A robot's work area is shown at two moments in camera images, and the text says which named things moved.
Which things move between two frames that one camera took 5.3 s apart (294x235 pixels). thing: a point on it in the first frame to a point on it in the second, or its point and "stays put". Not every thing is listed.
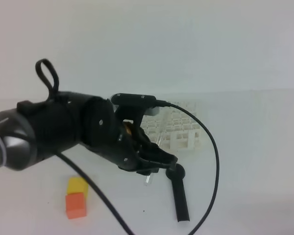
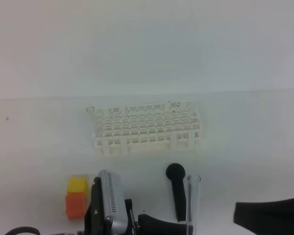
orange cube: (75, 205) stays put
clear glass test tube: (149, 177) to (192, 184)
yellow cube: (78, 185) stays put
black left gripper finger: (151, 151) to (284, 217)
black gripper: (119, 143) to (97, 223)
